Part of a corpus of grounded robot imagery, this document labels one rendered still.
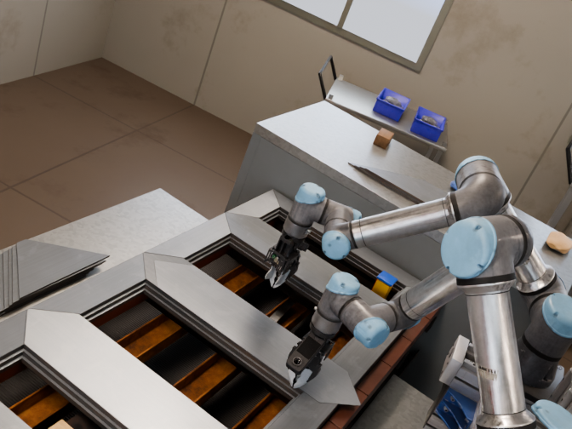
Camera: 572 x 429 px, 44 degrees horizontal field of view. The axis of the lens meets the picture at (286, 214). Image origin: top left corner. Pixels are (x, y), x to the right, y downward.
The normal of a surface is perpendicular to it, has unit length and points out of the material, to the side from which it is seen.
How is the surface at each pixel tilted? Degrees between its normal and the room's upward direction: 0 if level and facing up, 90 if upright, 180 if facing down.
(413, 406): 0
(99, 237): 0
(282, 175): 90
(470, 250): 84
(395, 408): 0
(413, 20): 90
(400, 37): 90
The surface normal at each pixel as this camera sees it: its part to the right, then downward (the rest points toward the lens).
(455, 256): -0.77, -0.07
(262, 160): -0.49, 0.28
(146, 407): 0.33, -0.81
